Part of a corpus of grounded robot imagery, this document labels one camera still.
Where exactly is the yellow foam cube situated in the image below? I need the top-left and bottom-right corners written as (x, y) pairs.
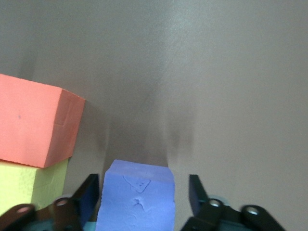
top-left (0, 158), bottom-right (70, 210)

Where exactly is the orange foam cube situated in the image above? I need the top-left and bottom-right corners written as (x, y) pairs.
top-left (0, 74), bottom-right (86, 168)

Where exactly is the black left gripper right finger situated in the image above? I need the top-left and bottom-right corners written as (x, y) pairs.
top-left (180, 174), bottom-right (287, 231)

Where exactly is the purple foam cube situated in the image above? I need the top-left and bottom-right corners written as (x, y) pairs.
top-left (95, 159), bottom-right (175, 231)

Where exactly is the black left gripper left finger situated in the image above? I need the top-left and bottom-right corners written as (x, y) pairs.
top-left (0, 173), bottom-right (101, 231)

